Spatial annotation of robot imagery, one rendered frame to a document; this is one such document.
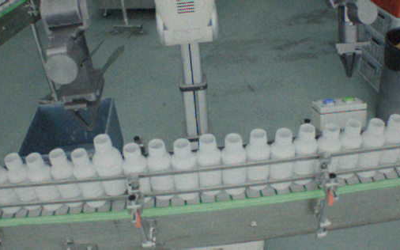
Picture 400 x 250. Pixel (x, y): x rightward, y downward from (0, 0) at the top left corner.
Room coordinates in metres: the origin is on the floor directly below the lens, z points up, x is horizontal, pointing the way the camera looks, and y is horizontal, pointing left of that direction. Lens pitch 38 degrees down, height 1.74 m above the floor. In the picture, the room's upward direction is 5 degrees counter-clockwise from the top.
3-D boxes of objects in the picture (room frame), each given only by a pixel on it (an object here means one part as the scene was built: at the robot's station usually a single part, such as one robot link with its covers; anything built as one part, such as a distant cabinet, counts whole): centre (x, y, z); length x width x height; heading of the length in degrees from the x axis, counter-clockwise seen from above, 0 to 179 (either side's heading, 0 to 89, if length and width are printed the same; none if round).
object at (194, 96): (1.33, 0.03, 0.74); 0.11 x 0.11 x 0.40; 1
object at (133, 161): (0.67, 0.17, 1.08); 0.06 x 0.06 x 0.17
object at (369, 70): (2.67, -1.73, 0.11); 0.61 x 0.41 x 0.22; 97
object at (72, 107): (0.64, 0.23, 1.30); 0.07 x 0.07 x 0.09; 2
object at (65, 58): (0.62, 0.23, 1.47); 0.12 x 0.09 x 0.12; 2
